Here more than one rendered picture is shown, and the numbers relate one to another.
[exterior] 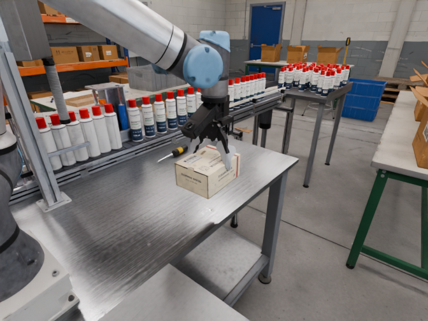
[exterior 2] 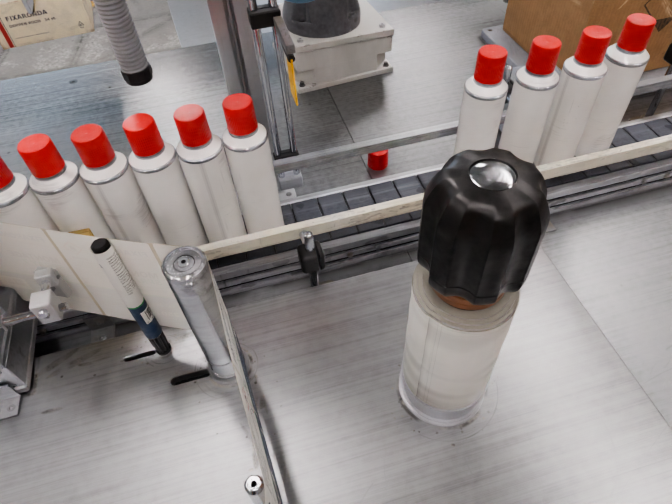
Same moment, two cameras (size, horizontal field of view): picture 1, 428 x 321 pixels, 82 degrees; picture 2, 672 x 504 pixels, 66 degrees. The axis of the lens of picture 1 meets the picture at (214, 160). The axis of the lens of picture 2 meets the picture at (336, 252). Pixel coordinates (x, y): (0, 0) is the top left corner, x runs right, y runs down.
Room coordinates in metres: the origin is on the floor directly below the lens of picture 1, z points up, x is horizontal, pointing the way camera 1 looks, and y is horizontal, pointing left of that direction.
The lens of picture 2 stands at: (1.14, 1.02, 1.40)
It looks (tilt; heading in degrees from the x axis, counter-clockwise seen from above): 50 degrees down; 217
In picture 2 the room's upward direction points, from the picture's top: 4 degrees counter-clockwise
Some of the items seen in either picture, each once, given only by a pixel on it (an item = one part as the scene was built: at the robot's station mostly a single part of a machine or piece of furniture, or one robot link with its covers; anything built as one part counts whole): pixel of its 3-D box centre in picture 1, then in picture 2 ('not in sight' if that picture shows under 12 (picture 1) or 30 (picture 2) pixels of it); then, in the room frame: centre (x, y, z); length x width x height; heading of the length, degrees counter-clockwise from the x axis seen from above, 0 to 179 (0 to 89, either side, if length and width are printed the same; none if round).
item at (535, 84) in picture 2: not in sight; (526, 115); (0.54, 0.90, 0.98); 0.05 x 0.05 x 0.20
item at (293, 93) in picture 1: (301, 128); not in sight; (2.48, -0.92, 0.46); 0.73 x 0.62 x 0.93; 139
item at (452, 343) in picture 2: not in sight; (460, 308); (0.89, 0.96, 1.03); 0.09 x 0.09 x 0.30
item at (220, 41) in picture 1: (213, 55); not in sight; (0.67, 0.00, 1.30); 0.09 x 0.08 x 0.11; 115
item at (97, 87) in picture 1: (104, 86); not in sight; (1.15, 0.49, 1.14); 0.14 x 0.11 x 0.01; 139
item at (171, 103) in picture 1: (171, 111); not in sight; (1.30, 0.23, 0.98); 0.05 x 0.05 x 0.20
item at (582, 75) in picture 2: not in sight; (571, 106); (0.49, 0.94, 0.98); 0.05 x 0.05 x 0.20
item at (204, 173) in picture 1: (208, 169); (40, 5); (0.65, 0.02, 0.99); 0.16 x 0.12 x 0.07; 143
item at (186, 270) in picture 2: not in sight; (209, 321); (0.99, 0.75, 0.97); 0.05 x 0.05 x 0.19
